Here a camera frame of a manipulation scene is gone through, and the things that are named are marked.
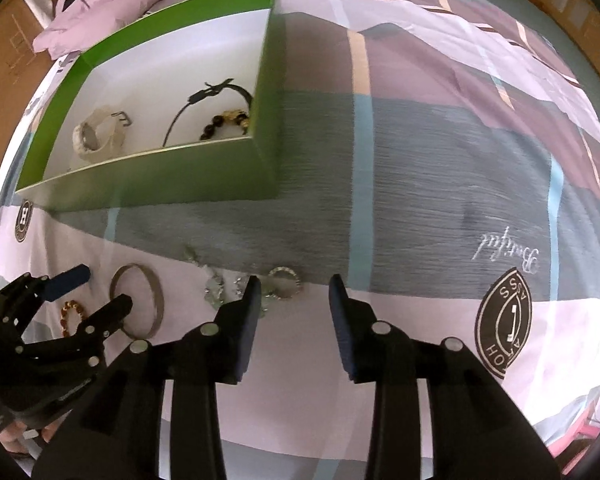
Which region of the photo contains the pink plastic stool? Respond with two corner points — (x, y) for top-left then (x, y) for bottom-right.
(544, 407), (600, 463)

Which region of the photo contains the silver bead ring bracelet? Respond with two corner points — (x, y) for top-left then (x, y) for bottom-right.
(267, 266), (303, 301)

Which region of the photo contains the green cardboard box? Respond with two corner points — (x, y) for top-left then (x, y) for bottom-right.
(14, 0), (287, 213)

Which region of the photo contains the amber bead bracelet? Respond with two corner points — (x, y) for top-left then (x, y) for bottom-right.
(60, 300), (88, 338)

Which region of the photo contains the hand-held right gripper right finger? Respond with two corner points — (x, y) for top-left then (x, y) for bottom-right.
(329, 274), (551, 480)

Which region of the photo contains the white wrist watch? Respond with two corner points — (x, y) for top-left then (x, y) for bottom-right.
(72, 105), (133, 163)

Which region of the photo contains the person's left hand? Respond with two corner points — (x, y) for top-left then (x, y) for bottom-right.
(0, 421), (58, 461)

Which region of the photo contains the black cord bracelet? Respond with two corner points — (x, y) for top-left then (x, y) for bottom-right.
(162, 79), (255, 149)

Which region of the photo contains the wooden headboard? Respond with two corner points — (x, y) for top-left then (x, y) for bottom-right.
(0, 0), (56, 171)

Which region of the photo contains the pink quilt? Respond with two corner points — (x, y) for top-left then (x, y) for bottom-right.
(32, 0), (202, 58)

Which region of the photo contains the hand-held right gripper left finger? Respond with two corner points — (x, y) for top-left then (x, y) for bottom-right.
(32, 276), (262, 480)

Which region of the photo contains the grey-green mattress cover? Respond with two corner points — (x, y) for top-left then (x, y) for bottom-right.
(500, 0), (600, 171)

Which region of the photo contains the silver chain jewelry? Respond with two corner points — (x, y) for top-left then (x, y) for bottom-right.
(182, 245), (227, 312)

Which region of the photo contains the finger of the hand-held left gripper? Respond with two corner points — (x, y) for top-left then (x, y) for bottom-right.
(0, 264), (91, 342)
(17, 294), (134, 369)

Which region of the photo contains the dark bead bracelet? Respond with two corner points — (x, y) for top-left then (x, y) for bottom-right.
(199, 108), (253, 142)

